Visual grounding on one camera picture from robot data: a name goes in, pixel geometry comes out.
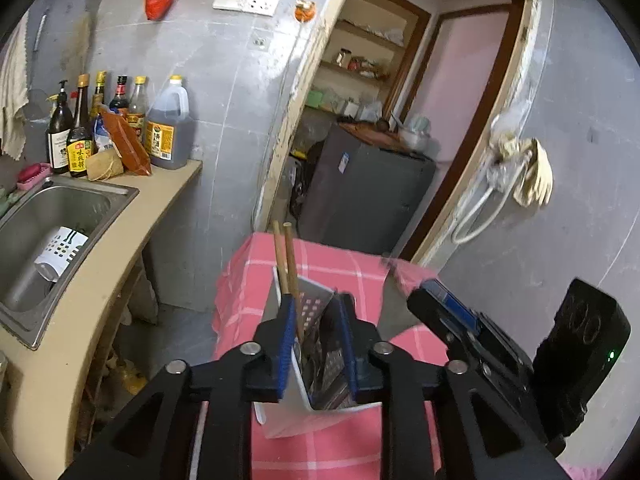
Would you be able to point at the large dark oil jug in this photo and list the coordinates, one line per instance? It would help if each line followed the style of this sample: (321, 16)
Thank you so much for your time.
(170, 130)

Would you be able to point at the red-capped sauce bottle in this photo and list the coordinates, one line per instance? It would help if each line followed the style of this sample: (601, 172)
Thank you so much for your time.
(119, 96)

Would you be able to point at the green box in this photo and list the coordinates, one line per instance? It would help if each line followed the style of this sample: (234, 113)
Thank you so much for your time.
(314, 98)

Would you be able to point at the white perforated utensil basket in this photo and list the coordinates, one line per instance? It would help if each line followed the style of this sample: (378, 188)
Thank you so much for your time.
(62, 252)

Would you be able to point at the tan sponge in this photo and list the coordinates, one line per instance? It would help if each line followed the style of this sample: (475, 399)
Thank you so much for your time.
(105, 166)

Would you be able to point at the hanging metal tool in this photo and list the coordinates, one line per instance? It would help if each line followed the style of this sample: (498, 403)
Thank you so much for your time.
(40, 32)

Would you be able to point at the orange snack packet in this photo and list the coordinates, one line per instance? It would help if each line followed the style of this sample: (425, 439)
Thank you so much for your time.
(125, 142)

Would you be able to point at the beige dish towel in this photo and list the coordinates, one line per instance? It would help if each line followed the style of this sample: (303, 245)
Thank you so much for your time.
(12, 100)

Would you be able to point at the pink checked tablecloth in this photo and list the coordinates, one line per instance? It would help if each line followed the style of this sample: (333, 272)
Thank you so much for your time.
(320, 455)

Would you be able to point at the wooden chopstick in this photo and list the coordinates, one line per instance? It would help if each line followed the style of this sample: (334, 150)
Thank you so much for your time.
(280, 260)
(292, 270)

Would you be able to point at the white perforated utensil holder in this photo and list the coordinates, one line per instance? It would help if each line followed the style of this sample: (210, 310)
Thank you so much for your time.
(290, 422)

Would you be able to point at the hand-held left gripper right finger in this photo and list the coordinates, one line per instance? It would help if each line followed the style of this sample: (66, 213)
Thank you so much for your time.
(350, 350)

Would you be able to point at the steel kitchen knife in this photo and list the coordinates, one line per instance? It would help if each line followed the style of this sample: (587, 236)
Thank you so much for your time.
(395, 305)

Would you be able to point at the yellow-capped sauce bottle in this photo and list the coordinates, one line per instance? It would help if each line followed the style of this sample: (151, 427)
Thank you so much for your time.
(98, 97)

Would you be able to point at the yellow-capped vinegar bottle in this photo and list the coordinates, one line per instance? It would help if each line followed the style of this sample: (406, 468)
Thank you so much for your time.
(136, 110)

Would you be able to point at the beige kitchen counter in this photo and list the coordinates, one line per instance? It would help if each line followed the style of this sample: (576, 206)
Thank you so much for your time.
(100, 285)

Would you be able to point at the pale rubber gloves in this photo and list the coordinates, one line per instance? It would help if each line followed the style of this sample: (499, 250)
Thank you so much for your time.
(535, 170)

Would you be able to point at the dark soy sauce bottle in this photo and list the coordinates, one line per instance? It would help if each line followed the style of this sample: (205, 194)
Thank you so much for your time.
(80, 147)

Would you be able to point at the wooden wall shelf unit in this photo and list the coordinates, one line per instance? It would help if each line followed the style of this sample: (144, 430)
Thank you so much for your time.
(365, 50)

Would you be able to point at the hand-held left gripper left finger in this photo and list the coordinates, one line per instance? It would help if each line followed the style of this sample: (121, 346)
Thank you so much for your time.
(286, 355)

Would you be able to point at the steel sink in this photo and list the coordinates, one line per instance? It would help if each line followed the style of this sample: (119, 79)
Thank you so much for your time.
(55, 210)

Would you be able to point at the white wall socket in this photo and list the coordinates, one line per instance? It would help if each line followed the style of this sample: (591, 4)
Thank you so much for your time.
(266, 1)

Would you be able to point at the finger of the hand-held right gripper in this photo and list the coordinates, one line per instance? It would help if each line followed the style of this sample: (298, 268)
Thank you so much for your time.
(452, 302)
(440, 320)

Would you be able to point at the grey fridge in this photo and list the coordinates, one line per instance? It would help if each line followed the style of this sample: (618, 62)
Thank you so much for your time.
(365, 195)

